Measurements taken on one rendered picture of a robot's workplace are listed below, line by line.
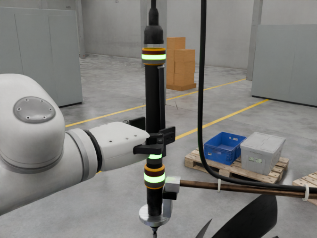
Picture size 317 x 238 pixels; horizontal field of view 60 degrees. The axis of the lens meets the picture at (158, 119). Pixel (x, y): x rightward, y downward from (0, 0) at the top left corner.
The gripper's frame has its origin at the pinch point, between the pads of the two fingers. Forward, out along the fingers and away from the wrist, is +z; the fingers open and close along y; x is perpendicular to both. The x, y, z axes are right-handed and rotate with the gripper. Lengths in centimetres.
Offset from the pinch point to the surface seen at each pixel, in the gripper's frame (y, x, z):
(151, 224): 1.8, -20.1, -2.8
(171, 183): 3.8, -11.1, 1.0
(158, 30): 1.4, 18.9, -0.3
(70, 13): -594, 52, 305
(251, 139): -115, -118, 287
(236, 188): 14.1, -11.2, 9.3
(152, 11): 0.1, 22.0, -0.7
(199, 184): 8.1, -11.2, 5.2
